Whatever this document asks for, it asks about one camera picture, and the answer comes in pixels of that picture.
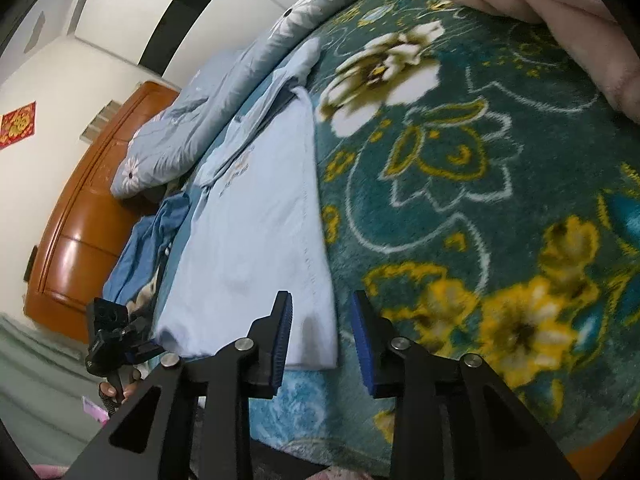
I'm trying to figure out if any wooden headboard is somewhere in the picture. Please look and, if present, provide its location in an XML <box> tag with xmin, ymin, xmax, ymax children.
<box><xmin>23</xmin><ymin>81</ymin><xmax>178</xmax><ymax>344</ymax></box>

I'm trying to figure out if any beige garment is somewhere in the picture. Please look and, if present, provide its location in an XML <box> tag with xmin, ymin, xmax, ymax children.
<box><xmin>126</xmin><ymin>278</ymin><xmax>157</xmax><ymax>318</ymax></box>

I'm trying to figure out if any light blue floral quilt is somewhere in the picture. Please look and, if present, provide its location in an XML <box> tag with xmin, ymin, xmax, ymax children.
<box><xmin>111</xmin><ymin>0</ymin><xmax>357</xmax><ymax>200</ymax></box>

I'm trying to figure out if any pink garment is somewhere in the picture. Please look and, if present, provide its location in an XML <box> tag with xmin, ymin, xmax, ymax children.
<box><xmin>452</xmin><ymin>0</ymin><xmax>639</xmax><ymax>122</ymax></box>

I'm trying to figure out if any person's left hand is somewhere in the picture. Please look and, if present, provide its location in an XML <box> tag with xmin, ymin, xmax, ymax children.
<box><xmin>98</xmin><ymin>367</ymin><xmax>142</xmax><ymax>416</ymax></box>

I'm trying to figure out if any red wall decoration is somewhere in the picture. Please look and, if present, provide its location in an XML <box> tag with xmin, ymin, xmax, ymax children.
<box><xmin>0</xmin><ymin>102</ymin><xmax>36</xmax><ymax>150</ymax></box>

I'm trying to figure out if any blue garment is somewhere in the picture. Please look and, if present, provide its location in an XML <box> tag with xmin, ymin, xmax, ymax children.
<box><xmin>102</xmin><ymin>192</ymin><xmax>190</xmax><ymax>304</ymax></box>

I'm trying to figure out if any white wardrobe with black stripe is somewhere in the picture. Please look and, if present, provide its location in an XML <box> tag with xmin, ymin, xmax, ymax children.
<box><xmin>75</xmin><ymin>0</ymin><xmax>299</xmax><ymax>87</ymax></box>

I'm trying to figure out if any teal floral bed blanket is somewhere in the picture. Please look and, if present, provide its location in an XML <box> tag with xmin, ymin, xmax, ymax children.
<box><xmin>250</xmin><ymin>0</ymin><xmax>639</xmax><ymax>474</ymax></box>

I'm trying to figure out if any light blue shirt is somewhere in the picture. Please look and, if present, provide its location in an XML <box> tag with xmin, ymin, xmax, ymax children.
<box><xmin>155</xmin><ymin>38</ymin><xmax>338</xmax><ymax>370</ymax></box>

